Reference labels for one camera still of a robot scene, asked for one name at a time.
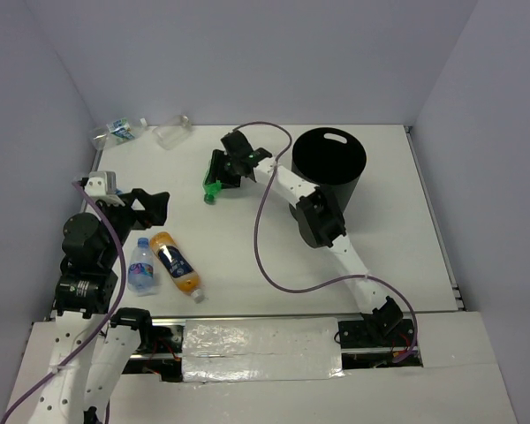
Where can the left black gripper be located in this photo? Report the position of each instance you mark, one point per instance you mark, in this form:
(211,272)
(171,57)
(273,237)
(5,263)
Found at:
(155,207)

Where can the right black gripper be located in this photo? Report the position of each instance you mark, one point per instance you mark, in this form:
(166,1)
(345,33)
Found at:
(219,158)

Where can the green plastic bottle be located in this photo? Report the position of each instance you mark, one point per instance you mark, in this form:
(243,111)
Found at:
(212,185)

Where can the orange juice bottle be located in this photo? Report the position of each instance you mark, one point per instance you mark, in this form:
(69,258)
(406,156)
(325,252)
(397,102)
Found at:
(181,272)

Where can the clear water bottle colourful label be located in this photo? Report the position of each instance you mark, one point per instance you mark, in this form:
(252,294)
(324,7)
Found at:
(140,273)

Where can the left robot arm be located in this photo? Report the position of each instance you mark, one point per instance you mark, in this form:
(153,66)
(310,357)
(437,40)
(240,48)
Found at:
(88,282)

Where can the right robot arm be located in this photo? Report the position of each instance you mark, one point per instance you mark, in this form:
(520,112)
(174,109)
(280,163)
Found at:
(363,287)

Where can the black round bin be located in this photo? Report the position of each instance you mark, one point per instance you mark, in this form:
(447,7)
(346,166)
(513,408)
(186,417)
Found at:
(333,160)

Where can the clear square plastic bottle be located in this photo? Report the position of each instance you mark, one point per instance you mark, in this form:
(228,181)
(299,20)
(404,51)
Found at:
(172,132)

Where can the clear bottle green label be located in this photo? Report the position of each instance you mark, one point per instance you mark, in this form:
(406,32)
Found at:
(112,134)

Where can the silver foil tape patch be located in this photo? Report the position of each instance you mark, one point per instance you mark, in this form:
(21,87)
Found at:
(296,349)

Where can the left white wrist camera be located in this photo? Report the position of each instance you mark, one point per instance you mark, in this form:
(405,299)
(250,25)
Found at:
(101,186)

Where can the aluminium mounting rail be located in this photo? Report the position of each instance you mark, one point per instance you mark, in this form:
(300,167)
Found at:
(162,354)

